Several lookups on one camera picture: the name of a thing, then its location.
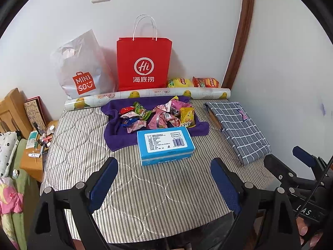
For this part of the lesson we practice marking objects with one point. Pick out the blue tissue box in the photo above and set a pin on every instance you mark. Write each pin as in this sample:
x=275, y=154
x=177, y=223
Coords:
x=164, y=145

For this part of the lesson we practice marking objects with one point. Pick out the orange chip bag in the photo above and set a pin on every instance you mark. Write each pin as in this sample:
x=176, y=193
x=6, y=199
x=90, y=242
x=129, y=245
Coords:
x=208, y=82

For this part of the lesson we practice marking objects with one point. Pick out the purple towel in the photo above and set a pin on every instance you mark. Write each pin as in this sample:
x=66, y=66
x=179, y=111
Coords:
x=117, y=132

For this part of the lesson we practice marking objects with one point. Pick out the green blanket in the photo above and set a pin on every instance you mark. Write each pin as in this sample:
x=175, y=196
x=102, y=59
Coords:
x=26, y=192

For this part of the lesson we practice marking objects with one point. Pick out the yellow chip bag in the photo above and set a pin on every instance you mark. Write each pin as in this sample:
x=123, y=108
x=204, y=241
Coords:
x=179, y=82

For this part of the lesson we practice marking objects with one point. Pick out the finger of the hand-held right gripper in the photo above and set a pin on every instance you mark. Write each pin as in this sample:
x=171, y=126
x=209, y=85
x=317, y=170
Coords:
x=281, y=168
x=305, y=155

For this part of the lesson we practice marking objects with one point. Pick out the striped quilted table cover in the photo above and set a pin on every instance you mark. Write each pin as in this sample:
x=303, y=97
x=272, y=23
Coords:
x=156, y=187

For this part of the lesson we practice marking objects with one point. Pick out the duck print paper roll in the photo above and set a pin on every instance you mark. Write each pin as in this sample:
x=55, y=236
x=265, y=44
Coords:
x=145, y=93

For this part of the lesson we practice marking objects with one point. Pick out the pink cloth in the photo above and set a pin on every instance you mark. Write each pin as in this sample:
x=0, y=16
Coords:
x=10, y=198

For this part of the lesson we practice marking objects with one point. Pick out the brown board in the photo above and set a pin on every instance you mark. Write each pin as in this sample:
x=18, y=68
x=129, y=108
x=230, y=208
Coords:
x=214, y=121

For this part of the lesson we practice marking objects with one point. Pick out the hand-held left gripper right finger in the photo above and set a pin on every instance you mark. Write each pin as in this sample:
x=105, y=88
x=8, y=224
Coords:
x=225, y=185

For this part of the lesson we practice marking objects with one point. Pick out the red paper bag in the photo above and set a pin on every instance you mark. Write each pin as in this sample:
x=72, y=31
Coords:
x=143, y=57

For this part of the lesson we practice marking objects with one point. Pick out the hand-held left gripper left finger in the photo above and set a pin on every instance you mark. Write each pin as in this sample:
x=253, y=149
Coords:
x=104, y=182

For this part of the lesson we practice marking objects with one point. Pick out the wooden nightstand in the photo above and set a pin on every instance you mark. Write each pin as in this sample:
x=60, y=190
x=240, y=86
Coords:
x=31, y=164

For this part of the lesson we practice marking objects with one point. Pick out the person's right hand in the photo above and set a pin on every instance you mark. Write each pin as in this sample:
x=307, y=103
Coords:
x=304, y=229

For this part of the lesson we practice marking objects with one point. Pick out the grey checked folded cloth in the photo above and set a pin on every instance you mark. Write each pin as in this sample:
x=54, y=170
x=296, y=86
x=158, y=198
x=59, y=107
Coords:
x=239, y=130

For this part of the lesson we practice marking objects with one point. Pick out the white plastic shopping bag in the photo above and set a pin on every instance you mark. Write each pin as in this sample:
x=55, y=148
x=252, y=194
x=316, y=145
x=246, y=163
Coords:
x=80, y=65

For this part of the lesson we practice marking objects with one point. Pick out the brown wooden door frame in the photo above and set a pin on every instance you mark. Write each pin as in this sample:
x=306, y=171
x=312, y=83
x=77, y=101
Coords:
x=242, y=31

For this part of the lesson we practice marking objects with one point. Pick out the pile of snack packets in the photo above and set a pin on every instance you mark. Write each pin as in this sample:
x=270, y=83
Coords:
x=161, y=117

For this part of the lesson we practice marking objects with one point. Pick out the teal packet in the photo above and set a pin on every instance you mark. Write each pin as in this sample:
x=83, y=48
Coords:
x=32, y=139

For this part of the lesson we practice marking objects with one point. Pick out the white flowered pillow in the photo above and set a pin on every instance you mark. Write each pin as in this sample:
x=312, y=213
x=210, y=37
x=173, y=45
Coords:
x=7, y=151

